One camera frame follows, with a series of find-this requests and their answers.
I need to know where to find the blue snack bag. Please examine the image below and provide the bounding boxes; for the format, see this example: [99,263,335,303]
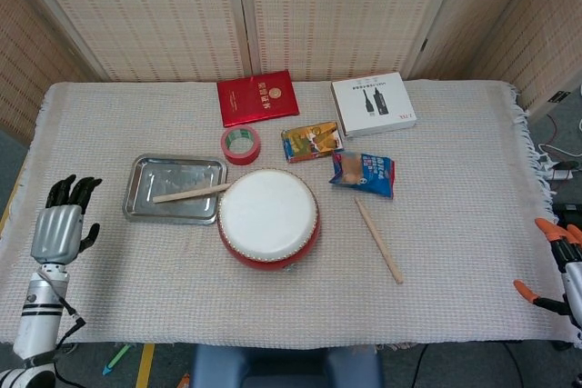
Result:
[328,150,396,200]

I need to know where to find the green pen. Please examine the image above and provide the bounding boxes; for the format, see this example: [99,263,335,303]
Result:
[102,344,133,376]

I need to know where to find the yellow snack packet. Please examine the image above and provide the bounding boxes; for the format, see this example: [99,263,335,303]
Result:
[280,121,346,164]

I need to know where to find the right silver orange-tipped robot hand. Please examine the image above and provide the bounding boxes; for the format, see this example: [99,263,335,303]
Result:
[513,217,582,343]

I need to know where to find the wooden drumstick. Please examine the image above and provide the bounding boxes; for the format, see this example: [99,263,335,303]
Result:
[354,197,405,285]
[152,182,233,204]

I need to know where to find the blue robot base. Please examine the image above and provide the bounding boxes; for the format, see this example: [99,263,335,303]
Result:
[189,343,386,388]

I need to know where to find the bamboo folding screen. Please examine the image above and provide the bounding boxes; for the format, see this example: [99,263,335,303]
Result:
[0,0,582,144]

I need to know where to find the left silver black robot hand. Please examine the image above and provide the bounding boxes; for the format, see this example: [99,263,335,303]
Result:
[30,174,104,265]

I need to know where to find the rectangular metal tray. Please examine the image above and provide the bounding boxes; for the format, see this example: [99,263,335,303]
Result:
[121,154,228,225]

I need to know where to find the white power strip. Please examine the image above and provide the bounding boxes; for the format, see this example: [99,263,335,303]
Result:
[543,164,575,182]

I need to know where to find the white cable product box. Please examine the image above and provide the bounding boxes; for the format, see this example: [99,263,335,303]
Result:
[330,72,417,139]

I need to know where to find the red tape roll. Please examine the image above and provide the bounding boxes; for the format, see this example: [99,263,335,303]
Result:
[220,124,263,166]

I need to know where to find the red certificate booklet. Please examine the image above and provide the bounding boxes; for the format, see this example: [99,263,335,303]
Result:
[216,69,301,129]

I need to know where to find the red cable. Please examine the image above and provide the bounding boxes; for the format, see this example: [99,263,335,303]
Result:
[544,113,564,147]

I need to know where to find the red drum with white skin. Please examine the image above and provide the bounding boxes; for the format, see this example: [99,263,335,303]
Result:
[216,168,323,272]

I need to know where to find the white cable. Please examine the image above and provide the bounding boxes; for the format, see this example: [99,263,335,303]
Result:
[538,117,582,158]

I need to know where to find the white woven tablecloth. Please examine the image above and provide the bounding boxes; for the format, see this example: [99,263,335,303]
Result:
[0,78,582,353]

